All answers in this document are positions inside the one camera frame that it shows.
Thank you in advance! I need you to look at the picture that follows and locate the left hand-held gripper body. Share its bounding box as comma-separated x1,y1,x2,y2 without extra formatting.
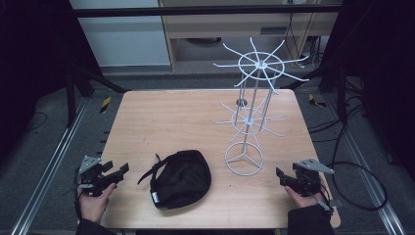
77,155,115,198

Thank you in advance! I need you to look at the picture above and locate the metal floor rail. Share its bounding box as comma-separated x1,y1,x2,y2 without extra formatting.
9,97,90,235
321,92,407,235

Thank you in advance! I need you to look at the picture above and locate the black horizontal frame bar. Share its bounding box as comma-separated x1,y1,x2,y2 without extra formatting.
69,4,345,18

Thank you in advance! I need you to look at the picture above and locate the black looped floor cable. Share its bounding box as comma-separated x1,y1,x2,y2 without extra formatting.
330,161,390,212

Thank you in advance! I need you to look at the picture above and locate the person's right hand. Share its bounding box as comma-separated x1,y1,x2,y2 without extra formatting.
284,185,325,210

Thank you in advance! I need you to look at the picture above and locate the black cap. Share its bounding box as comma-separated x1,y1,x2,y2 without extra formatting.
137,149,212,211

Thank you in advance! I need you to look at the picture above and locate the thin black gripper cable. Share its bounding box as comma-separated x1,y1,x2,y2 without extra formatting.
72,167,83,221

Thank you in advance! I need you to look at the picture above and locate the grey plug with cable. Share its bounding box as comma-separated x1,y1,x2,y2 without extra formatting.
312,193,345,215

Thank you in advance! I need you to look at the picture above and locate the white cabinet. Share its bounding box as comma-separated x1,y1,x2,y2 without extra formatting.
69,0,171,69

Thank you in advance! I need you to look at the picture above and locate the yellow black striped tape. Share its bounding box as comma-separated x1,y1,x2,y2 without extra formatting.
307,93,328,109
99,96,113,115

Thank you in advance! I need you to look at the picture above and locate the white wire display rack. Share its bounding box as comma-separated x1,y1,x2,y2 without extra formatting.
212,36,310,177

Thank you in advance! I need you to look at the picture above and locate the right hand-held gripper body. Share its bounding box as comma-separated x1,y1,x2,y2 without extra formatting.
292,158,336,198

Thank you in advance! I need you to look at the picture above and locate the thin black floor cable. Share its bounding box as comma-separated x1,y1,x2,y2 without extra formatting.
24,111,49,132

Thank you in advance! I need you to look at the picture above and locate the bundle of black cables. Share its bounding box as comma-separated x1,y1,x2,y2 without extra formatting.
307,77,368,169

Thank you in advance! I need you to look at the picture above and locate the black metal stand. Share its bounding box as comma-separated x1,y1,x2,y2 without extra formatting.
64,58,132,129
279,62,348,125

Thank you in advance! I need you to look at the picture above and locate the person's left hand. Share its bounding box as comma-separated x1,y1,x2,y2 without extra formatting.
77,182,117,225

